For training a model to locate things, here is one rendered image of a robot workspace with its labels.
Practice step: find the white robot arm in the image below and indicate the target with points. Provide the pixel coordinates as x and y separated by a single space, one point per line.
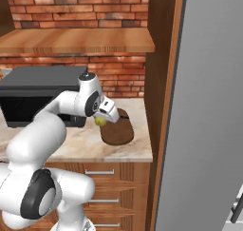
41 136

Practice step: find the tall wooden side panel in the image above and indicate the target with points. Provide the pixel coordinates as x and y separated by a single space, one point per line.
158 67

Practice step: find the wooden drawer front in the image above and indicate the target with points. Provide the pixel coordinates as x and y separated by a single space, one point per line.
133 200
133 174
133 222

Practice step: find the brown wooden cutting board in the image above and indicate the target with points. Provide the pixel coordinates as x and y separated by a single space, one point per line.
118 133

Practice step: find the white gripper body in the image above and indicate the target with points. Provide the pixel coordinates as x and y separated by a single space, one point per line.
110 114

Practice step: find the yellow lemon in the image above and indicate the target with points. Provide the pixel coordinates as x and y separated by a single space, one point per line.
100 121

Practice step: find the black microwave oven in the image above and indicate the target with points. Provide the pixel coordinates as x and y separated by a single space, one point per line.
34 82

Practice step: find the wooden wall shelf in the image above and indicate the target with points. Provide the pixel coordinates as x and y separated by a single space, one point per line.
79 40

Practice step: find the dark wooden wall cupboard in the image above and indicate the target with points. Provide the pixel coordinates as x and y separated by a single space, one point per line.
5 9

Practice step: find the grey fridge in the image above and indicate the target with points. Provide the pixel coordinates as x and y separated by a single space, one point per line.
205 108

